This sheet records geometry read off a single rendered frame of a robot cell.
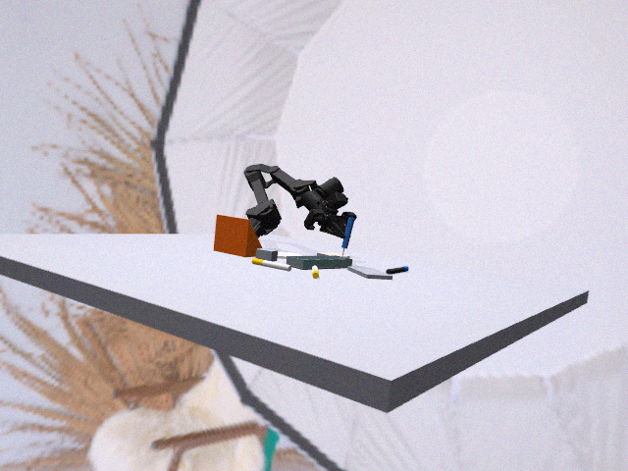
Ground blue octagonal rod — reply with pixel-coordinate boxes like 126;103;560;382
341;217;355;257

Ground grey stylus with blue tip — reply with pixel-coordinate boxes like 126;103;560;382
386;266;409;275

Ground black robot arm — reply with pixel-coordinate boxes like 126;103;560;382
243;164;348;238

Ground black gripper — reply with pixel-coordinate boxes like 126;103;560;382
304;199;357;238

